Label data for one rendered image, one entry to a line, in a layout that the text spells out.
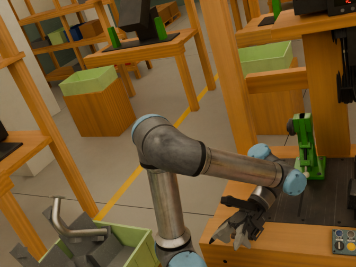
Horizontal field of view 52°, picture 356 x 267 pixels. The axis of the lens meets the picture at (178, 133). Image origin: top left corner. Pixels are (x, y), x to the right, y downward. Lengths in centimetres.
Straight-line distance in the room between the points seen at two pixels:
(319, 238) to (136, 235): 72
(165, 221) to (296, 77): 94
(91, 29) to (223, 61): 535
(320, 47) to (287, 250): 79
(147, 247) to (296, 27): 101
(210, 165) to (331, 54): 83
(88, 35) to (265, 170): 614
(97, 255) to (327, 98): 116
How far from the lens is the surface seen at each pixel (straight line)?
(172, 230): 116
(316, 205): 154
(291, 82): 176
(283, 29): 146
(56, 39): 749
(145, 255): 154
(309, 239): 142
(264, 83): 178
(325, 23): 144
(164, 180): 107
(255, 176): 104
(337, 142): 179
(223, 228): 124
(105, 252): 165
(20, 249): 148
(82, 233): 160
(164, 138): 92
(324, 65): 162
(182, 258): 115
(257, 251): 142
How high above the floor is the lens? 193
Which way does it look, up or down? 27 degrees down
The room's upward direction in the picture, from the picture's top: 18 degrees counter-clockwise
